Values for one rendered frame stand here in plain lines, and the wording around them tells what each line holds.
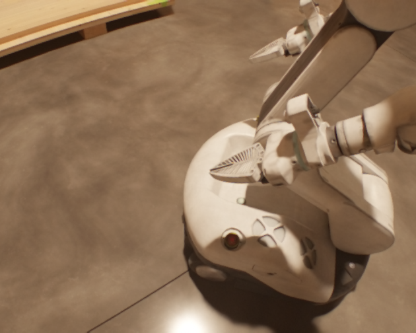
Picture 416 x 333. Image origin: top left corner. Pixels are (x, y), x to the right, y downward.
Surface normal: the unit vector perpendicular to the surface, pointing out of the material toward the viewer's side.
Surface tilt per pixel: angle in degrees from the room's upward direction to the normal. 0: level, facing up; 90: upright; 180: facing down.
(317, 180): 77
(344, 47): 89
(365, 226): 89
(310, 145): 67
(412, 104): 41
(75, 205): 0
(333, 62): 89
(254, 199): 0
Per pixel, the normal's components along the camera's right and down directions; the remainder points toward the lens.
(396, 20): -0.13, 0.88
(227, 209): 0.05, -0.63
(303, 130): -0.37, 0.60
